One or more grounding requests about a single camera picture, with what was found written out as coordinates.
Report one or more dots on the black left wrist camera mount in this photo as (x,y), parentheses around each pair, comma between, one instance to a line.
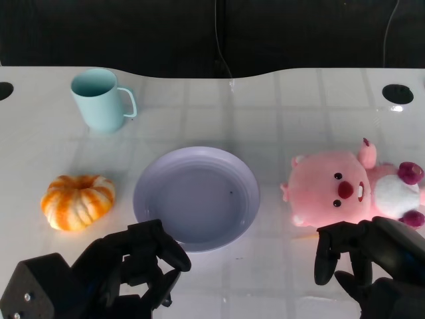
(36,285)

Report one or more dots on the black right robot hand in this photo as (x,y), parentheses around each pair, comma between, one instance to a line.
(391,252)

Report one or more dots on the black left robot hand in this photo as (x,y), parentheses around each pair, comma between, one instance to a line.
(133,252)

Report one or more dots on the light blue plastic mug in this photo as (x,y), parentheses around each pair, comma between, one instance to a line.
(98,103)

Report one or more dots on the lavender plastic plate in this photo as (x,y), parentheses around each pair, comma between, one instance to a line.
(196,199)

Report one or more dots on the orange white striped pumpkin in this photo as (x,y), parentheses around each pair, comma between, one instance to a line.
(78,202)

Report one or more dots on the pink plush doll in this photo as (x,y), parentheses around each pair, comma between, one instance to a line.
(328,189)

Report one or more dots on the black backdrop curtain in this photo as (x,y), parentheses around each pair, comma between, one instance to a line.
(133,30)

